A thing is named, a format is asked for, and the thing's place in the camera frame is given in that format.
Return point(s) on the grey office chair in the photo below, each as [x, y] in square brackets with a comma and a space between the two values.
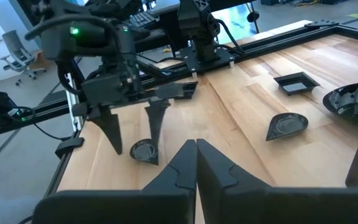
[19, 56]

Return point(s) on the black teardrop mini plate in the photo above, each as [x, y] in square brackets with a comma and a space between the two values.
[141, 152]
[286, 124]

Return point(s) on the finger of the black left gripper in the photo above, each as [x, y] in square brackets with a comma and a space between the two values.
[112, 130]
[156, 118]

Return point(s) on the black square mini plate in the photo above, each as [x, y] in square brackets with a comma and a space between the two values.
[295, 87]

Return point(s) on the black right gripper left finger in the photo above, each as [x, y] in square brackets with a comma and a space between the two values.
[182, 174]

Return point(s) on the dark grey desk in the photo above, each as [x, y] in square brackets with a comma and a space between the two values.
[166, 9]

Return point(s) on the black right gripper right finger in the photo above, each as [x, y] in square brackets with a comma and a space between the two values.
[216, 174]

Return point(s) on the blue backlit keyboard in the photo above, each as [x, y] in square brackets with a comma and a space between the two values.
[143, 19]

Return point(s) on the black leaf-shaped mini plate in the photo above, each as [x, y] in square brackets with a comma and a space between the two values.
[346, 102]

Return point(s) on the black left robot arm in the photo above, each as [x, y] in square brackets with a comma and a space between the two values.
[200, 25]

